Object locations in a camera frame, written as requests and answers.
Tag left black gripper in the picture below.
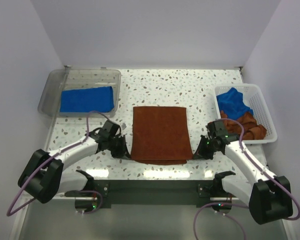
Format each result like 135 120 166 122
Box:
107 134 131 159

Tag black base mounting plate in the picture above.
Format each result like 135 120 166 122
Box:
84 179 230 208

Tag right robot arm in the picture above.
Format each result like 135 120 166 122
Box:
193 120 293 225

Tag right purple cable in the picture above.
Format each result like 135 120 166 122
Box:
192 118 300 240

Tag blue towel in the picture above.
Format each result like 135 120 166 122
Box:
59 86 115 113
216 87 254 120

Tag purple cable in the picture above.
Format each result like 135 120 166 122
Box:
5 110 111 217
192 118 300 240

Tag white plastic laundry basket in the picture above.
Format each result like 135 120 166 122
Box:
212 83 278 145

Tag brown towel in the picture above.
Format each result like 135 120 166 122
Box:
223 111 267 141
131 106 193 166

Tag clear plastic storage bin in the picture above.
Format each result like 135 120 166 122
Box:
37 68 122 117

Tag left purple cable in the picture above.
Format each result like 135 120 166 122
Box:
5 110 111 217

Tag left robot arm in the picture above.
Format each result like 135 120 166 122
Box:
17 120 131 204

